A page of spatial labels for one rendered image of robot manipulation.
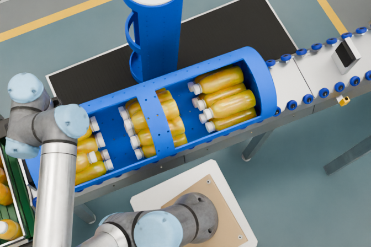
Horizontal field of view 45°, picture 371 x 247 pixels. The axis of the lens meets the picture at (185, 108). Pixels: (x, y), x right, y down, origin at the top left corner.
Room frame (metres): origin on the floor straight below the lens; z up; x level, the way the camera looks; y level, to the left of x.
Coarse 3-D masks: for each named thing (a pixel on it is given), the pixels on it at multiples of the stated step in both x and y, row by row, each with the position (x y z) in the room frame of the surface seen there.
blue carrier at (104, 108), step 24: (192, 72) 0.69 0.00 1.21; (264, 72) 0.72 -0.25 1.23; (120, 96) 0.55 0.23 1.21; (144, 96) 0.56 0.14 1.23; (192, 96) 0.69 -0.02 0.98; (264, 96) 0.64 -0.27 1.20; (120, 120) 0.54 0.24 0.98; (192, 120) 0.60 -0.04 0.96; (120, 144) 0.45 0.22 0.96; (168, 144) 0.43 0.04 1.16; (192, 144) 0.46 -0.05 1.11; (120, 168) 0.35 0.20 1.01
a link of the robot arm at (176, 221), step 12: (144, 216) 0.14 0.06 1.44; (156, 216) 0.15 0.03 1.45; (168, 216) 0.15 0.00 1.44; (180, 216) 0.16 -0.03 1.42; (192, 216) 0.17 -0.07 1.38; (132, 228) 0.11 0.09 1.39; (144, 228) 0.11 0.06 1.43; (156, 228) 0.12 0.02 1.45; (168, 228) 0.12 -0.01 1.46; (180, 228) 0.13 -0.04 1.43; (192, 228) 0.14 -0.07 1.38; (132, 240) 0.08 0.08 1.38; (144, 240) 0.08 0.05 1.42; (156, 240) 0.09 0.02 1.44; (168, 240) 0.09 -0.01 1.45; (180, 240) 0.10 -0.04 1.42
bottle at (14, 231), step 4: (4, 220) 0.10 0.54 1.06; (8, 220) 0.10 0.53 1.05; (12, 220) 0.11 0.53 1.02; (8, 224) 0.09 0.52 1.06; (12, 224) 0.09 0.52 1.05; (16, 224) 0.10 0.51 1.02; (8, 228) 0.08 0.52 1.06; (12, 228) 0.08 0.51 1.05; (16, 228) 0.08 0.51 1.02; (20, 228) 0.09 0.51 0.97; (4, 232) 0.06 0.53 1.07; (8, 232) 0.06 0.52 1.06; (12, 232) 0.07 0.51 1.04; (16, 232) 0.07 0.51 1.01; (20, 232) 0.08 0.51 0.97; (0, 236) 0.05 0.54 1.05; (4, 236) 0.05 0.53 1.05; (8, 236) 0.05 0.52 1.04; (12, 236) 0.06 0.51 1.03; (16, 236) 0.06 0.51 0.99; (20, 236) 0.06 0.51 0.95; (8, 240) 0.04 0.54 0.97
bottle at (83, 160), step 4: (80, 156) 0.34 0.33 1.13; (84, 156) 0.35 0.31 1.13; (88, 156) 0.35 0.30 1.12; (76, 160) 0.33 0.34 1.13; (80, 160) 0.33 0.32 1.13; (84, 160) 0.33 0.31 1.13; (88, 160) 0.34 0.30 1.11; (76, 164) 0.31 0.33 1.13; (80, 164) 0.32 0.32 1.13; (84, 164) 0.32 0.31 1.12; (88, 164) 0.32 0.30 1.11; (76, 168) 0.30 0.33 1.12; (80, 168) 0.30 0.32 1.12; (84, 168) 0.31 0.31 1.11; (76, 172) 0.29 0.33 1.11
